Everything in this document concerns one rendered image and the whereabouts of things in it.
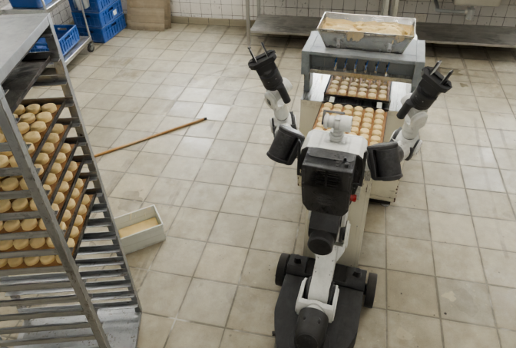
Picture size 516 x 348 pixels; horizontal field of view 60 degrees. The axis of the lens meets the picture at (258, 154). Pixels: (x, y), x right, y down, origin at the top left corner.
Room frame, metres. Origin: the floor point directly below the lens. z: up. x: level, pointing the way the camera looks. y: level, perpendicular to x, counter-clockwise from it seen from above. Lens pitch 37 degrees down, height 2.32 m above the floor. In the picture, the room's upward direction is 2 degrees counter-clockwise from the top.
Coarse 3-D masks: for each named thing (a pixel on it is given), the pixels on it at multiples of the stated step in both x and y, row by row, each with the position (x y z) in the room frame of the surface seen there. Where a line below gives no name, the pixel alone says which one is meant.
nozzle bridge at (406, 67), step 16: (304, 48) 2.58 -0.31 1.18; (320, 48) 2.57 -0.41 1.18; (336, 48) 2.56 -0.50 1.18; (416, 48) 2.53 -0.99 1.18; (304, 64) 2.54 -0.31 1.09; (320, 64) 2.60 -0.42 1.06; (352, 64) 2.54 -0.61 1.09; (368, 64) 2.51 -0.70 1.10; (384, 64) 2.48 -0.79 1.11; (400, 64) 2.45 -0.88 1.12; (416, 64) 2.34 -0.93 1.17; (304, 80) 2.65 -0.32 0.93; (384, 80) 2.43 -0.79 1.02; (400, 80) 2.40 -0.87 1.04; (416, 80) 2.34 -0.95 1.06
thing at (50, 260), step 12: (84, 204) 1.39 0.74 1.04; (84, 216) 1.32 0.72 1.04; (72, 228) 1.23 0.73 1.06; (72, 240) 1.17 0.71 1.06; (72, 252) 1.13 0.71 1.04; (0, 264) 1.07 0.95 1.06; (12, 264) 1.07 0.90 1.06; (24, 264) 1.08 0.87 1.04; (36, 264) 1.08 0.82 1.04; (48, 264) 1.07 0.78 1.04; (60, 264) 1.07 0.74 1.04
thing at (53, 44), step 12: (60, 48) 1.49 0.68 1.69; (60, 60) 1.47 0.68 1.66; (60, 72) 1.47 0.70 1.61; (72, 108) 1.47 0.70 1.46; (84, 132) 1.48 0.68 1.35; (96, 168) 1.48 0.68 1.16; (108, 204) 1.49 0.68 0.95; (108, 216) 1.47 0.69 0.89; (108, 228) 1.47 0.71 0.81; (120, 240) 1.49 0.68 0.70; (120, 252) 1.47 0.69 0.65; (132, 288) 1.47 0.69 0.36
